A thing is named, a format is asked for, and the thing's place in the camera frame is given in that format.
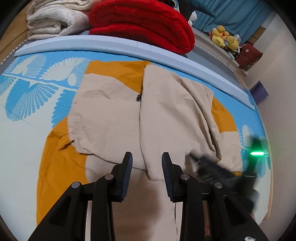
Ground beige and orange hooded coat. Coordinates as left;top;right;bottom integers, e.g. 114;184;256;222
37;61;242;240

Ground light blue foam strip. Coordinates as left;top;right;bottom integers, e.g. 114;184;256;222
14;35;255;110

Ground blue patterned bed sheet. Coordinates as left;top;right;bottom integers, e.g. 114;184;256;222
0;49;273;232

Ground grey mattress cover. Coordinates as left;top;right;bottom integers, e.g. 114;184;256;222
183;45;244;90

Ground dark red cushion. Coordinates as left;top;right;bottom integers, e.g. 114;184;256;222
235;43;263;71

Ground yellow plush toys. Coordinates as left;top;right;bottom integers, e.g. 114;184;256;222
210;25;239;51

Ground red folded blanket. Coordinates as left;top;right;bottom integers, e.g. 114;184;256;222
89;1;195;54

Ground blue curtain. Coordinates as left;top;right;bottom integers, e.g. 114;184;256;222
193;0;272;44

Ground teal shark plush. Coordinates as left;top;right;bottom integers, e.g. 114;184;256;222
178;0;216;21

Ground cream folded blanket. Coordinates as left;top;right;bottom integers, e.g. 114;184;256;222
26;0;99;40

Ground wooden headboard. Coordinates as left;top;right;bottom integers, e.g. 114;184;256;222
1;1;31;62

